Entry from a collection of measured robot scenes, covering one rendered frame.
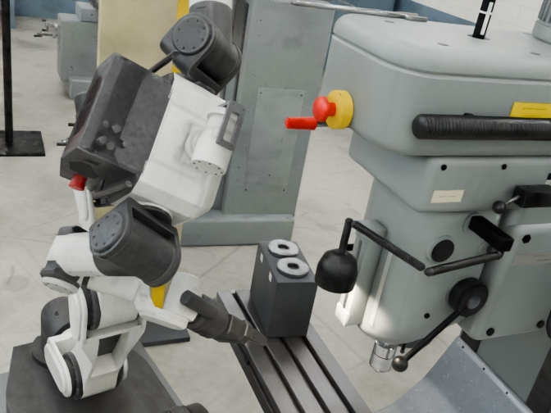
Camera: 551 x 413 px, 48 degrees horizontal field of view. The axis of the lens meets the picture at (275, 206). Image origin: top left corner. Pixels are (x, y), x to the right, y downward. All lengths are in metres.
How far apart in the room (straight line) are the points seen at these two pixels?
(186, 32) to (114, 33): 1.38
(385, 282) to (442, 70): 0.42
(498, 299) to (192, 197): 0.60
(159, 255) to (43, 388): 1.07
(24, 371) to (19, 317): 1.19
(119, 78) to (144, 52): 1.48
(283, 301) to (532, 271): 0.72
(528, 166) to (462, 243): 0.17
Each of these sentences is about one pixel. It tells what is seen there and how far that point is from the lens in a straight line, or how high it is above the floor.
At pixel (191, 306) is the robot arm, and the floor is 1.21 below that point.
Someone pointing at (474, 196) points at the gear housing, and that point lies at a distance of 1.05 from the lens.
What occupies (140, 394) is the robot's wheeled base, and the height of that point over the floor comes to 0.57.
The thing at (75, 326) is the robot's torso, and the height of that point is 0.96.
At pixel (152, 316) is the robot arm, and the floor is 1.18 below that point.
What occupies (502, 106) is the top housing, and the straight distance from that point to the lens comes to 0.98.
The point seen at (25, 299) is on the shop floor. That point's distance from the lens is 3.50.
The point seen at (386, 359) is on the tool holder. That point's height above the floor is 1.24.
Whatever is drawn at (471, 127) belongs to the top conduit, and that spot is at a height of 1.80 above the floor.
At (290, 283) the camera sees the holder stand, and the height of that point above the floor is 1.13.
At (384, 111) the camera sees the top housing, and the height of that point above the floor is 1.79.
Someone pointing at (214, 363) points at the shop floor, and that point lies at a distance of 3.12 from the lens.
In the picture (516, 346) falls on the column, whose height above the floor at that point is 1.20.
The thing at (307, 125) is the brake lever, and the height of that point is 1.70.
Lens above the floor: 2.03
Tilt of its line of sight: 26 degrees down
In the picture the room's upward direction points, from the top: 10 degrees clockwise
